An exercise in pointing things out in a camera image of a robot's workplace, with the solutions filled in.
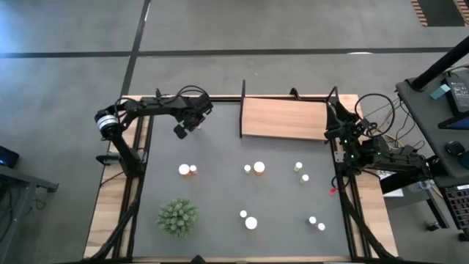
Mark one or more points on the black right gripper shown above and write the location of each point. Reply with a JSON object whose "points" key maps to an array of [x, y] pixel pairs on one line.
{"points": [[351, 133]]}

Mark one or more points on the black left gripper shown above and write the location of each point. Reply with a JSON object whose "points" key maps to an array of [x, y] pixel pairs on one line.
{"points": [[196, 106]]}

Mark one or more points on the large orange pill bottle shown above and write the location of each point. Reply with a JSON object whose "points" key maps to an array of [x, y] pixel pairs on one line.
{"points": [[184, 169], [259, 167], [251, 223]]}

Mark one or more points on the pale yellow pill bottle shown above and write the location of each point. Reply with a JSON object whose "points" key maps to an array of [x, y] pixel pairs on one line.
{"points": [[304, 178], [247, 168], [298, 166]]}

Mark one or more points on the blue bottle red pills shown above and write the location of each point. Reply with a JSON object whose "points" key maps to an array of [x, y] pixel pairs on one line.
{"points": [[311, 220]]}

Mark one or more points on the blue bottle white pills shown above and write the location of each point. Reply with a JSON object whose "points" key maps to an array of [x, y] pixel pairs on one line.
{"points": [[243, 213]]}

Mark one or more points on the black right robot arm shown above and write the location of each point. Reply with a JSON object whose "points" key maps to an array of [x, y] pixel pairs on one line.
{"points": [[399, 159]]}

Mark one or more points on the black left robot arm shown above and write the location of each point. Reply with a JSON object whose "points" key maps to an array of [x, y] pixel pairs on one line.
{"points": [[146, 104]]}

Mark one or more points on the black clamp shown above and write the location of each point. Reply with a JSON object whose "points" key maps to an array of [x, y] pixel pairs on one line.
{"points": [[294, 93]]}

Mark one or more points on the red clip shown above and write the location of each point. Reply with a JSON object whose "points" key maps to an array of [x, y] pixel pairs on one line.
{"points": [[332, 190]]}

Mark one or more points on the grey table mat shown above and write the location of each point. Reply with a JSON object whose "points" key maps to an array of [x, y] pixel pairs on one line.
{"points": [[220, 190]]}

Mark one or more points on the white paper sheet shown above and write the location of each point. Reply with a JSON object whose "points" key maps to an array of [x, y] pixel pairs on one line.
{"points": [[394, 192]]}

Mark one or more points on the green artificial potted plant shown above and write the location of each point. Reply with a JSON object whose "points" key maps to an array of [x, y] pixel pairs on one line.
{"points": [[178, 217]]}

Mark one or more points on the teal box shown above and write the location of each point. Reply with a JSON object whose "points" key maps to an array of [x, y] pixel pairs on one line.
{"points": [[440, 91]]}

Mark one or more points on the black tablet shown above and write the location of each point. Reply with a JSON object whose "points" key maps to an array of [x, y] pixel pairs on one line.
{"points": [[456, 122]]}

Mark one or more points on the black pole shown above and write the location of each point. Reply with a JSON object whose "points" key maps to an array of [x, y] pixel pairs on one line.
{"points": [[439, 64]]}

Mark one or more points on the black computer mouse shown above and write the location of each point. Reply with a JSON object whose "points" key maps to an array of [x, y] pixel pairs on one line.
{"points": [[455, 147]]}

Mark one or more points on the black power adapter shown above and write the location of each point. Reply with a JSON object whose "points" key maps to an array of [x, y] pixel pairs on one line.
{"points": [[459, 95]]}

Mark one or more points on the black keyboard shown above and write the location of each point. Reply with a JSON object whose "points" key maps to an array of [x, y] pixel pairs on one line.
{"points": [[458, 205]]}

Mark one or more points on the black mat orange striped edges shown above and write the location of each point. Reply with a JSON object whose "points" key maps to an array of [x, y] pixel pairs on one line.
{"points": [[439, 12]]}

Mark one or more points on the dark metal cart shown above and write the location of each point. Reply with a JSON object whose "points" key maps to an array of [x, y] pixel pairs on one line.
{"points": [[22, 190]]}

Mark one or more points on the black device blue light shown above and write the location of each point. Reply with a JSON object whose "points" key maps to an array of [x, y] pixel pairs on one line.
{"points": [[7, 157]]}

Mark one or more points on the wooden shelf black metal frame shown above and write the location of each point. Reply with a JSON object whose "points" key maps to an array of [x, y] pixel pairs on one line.
{"points": [[284, 119]]}

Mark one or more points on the black table-level camera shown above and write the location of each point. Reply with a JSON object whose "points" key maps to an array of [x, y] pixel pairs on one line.
{"points": [[198, 259]]}

